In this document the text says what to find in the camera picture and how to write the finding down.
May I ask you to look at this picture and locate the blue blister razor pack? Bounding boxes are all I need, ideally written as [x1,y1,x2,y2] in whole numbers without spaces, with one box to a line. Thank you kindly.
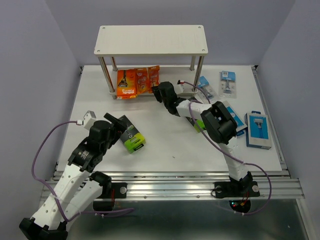
[198,76,220,104]
[218,70,237,99]

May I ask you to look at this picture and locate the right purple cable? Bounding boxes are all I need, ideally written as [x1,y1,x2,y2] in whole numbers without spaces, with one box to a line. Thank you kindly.
[183,81,273,216]

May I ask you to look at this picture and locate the blue blister razor pack left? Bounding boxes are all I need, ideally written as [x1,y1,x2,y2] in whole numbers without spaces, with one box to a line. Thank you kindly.
[198,76,220,104]

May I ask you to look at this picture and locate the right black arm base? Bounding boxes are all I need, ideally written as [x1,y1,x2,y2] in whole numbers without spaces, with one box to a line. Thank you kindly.
[211,181,260,199]

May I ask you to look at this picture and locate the black green razor box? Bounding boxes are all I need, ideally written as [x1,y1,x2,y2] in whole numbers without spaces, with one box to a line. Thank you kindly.
[186,117,206,133]
[119,115,146,154]

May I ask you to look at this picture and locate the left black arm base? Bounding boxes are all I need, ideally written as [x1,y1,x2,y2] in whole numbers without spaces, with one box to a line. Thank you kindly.
[89,171,128,200]

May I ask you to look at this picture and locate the blue razor pack far right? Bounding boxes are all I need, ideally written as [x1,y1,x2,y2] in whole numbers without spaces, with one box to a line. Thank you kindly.
[244,111,272,150]

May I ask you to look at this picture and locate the aluminium rail frame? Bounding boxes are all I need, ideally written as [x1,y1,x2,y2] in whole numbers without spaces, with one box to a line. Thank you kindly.
[48,65,305,201]

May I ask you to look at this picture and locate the orange razor bag top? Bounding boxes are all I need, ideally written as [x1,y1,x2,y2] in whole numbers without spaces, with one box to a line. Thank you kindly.
[148,65,160,94]

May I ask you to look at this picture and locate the purple cable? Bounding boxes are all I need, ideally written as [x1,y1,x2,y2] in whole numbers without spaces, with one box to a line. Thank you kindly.
[31,120,135,223]
[183,81,273,216]

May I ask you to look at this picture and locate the orange razor bag bottom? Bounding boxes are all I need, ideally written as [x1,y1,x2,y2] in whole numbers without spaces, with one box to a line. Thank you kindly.
[135,68,150,95]

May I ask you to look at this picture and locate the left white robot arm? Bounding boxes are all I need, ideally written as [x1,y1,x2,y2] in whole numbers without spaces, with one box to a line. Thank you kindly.
[19,111,127,240]

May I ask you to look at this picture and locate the blue blister razor pack right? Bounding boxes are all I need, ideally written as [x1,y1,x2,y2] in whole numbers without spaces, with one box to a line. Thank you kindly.
[218,70,237,99]

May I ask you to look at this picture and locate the orange razor bag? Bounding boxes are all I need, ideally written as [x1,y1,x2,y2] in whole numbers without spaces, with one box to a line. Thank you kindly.
[148,65,160,94]
[135,68,150,95]

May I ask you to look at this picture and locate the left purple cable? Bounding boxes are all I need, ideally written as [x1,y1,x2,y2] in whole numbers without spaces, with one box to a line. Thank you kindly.
[31,120,135,223]

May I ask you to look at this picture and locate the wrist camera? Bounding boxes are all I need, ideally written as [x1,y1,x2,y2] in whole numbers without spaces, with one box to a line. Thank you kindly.
[76,110,97,131]
[173,80,185,95]

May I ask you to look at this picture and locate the blue razor pack middle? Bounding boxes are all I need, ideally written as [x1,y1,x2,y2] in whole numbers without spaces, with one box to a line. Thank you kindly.
[222,101,248,137]

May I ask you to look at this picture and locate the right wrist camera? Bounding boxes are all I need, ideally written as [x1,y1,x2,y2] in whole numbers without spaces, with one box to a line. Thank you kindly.
[173,80,185,95]

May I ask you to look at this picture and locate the white two-tier shelf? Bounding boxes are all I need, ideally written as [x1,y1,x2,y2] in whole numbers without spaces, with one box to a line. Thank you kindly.
[94,25,209,99]

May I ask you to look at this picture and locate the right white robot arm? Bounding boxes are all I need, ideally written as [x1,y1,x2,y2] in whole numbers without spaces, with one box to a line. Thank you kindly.
[151,81,253,195]

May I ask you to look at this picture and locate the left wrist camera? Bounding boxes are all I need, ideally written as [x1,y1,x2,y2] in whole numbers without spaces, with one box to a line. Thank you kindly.
[76,110,97,131]

